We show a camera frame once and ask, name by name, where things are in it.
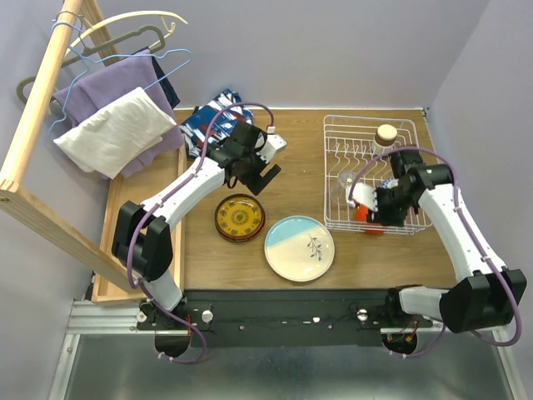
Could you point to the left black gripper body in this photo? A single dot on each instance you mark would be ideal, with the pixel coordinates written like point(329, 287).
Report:
point(258, 178)

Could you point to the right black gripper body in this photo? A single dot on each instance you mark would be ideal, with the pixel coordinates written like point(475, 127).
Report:
point(383, 208)

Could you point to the orange bowl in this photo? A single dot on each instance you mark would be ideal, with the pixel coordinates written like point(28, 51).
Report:
point(361, 214)

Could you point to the yellow patterned lacquer plate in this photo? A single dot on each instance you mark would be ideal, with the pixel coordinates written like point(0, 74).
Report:
point(239, 218)

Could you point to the clear drinking glass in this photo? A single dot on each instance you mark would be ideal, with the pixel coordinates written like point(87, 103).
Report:
point(339, 193)

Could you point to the metal cup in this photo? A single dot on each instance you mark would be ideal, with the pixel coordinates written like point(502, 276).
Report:
point(383, 139)

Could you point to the red patterned bowl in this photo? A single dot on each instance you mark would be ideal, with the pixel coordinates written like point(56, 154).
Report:
point(389, 183)

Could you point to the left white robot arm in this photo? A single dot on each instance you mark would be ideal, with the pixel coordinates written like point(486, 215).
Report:
point(142, 238)

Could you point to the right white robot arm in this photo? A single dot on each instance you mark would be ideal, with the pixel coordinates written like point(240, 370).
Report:
point(458, 250)

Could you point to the wooden clothes rack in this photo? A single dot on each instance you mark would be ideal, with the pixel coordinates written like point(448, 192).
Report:
point(18, 201)

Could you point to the blue patterned cloth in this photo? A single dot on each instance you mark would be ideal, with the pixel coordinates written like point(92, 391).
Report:
point(194, 128)

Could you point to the blue and cream plate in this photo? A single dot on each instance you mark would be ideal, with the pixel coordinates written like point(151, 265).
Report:
point(299, 249)

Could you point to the dark navy cloth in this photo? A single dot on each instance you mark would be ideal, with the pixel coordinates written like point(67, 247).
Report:
point(167, 88)

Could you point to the white folded cloth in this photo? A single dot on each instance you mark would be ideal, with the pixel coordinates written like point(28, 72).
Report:
point(122, 138)

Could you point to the cream plastic hanger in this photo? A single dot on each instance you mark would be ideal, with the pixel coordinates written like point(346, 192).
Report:
point(97, 32)

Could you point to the purple cloth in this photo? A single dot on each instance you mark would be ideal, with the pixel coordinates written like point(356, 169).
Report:
point(121, 119)

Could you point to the grey plastic hanger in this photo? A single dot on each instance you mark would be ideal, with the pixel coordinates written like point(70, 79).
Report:
point(97, 49)

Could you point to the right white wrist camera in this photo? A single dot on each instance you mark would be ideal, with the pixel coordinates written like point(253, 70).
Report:
point(365, 195)

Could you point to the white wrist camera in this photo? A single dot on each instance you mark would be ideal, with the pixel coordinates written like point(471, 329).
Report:
point(365, 195)
point(274, 145)

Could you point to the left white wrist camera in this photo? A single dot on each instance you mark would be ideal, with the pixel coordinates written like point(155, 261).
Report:
point(274, 145)

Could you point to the black mounting base plate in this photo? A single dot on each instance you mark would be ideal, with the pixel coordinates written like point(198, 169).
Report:
point(295, 317)

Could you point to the light blue wire hanger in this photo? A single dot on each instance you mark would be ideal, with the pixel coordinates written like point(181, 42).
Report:
point(89, 92)

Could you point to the aluminium rail frame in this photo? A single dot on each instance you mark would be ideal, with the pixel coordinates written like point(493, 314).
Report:
point(140, 352)

